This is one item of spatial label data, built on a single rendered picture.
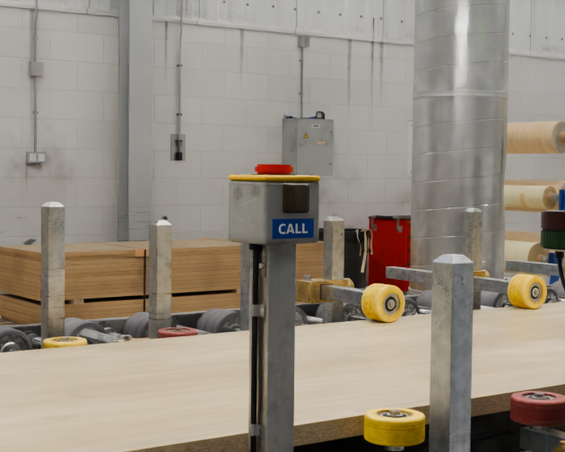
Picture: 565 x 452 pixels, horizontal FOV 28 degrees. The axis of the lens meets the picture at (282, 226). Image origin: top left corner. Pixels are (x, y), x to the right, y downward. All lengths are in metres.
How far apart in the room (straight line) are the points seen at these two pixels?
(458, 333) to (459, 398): 0.08
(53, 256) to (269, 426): 1.12
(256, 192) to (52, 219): 1.13
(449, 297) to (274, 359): 0.26
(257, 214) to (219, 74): 8.46
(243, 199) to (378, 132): 9.45
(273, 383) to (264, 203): 0.19
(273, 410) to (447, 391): 0.25
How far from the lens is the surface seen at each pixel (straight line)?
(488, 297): 3.54
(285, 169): 1.16
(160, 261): 2.34
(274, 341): 1.17
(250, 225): 1.15
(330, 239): 2.60
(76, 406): 1.57
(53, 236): 2.23
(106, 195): 9.05
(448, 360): 1.34
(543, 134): 8.85
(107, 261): 7.62
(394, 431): 1.47
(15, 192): 8.74
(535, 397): 1.66
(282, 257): 1.16
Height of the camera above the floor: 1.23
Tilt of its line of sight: 3 degrees down
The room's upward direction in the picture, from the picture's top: 1 degrees clockwise
